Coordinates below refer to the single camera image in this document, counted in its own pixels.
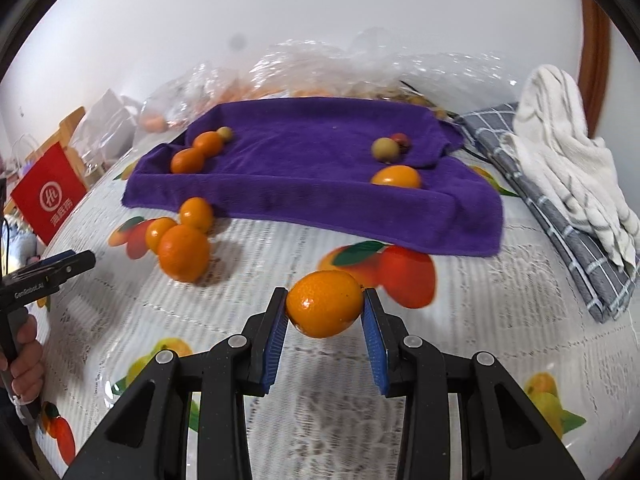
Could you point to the orange top left of pile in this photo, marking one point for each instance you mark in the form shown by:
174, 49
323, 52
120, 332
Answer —
187, 161

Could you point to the orange top middle of pile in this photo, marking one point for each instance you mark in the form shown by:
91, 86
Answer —
209, 143

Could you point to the brown wooden door frame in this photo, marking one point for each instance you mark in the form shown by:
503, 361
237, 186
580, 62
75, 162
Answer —
594, 62

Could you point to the clear plastic bag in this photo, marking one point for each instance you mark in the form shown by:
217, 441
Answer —
376, 66

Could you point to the grey checked cloth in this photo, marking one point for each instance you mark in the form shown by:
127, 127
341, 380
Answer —
605, 288

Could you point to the orange front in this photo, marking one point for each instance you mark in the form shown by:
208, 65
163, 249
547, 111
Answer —
324, 303

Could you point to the person's left hand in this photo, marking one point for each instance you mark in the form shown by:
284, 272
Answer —
27, 370

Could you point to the orange top right of pile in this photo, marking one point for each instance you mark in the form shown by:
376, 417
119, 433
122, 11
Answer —
198, 213

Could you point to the small dark red fruit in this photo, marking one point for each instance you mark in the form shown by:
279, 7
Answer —
402, 140

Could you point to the large oval orange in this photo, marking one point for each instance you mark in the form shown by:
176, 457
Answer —
399, 176

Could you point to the orange far left of pile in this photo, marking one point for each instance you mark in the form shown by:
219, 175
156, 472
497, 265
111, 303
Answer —
156, 230

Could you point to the purple towel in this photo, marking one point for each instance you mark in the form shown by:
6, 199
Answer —
308, 161

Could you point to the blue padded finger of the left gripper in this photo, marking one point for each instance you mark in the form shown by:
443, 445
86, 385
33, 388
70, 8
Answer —
56, 258

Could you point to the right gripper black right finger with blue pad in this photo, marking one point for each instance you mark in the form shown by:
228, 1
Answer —
503, 435

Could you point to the orange centre of pile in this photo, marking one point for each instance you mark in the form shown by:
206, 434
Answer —
183, 254

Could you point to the white striped towel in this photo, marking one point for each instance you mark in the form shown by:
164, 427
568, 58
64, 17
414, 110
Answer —
577, 174

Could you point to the green-brown kiwi fruit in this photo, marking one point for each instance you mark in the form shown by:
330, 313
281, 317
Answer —
385, 149

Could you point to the small green-yellow fruit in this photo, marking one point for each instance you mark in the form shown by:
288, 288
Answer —
226, 133

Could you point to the red paper bag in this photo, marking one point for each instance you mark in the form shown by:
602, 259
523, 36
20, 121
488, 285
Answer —
48, 193

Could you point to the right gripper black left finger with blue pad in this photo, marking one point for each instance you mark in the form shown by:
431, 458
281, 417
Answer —
145, 434

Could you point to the white plastic bag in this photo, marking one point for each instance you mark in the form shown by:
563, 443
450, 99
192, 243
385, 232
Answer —
107, 130

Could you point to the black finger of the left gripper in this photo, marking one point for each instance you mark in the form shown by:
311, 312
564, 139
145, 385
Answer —
70, 267

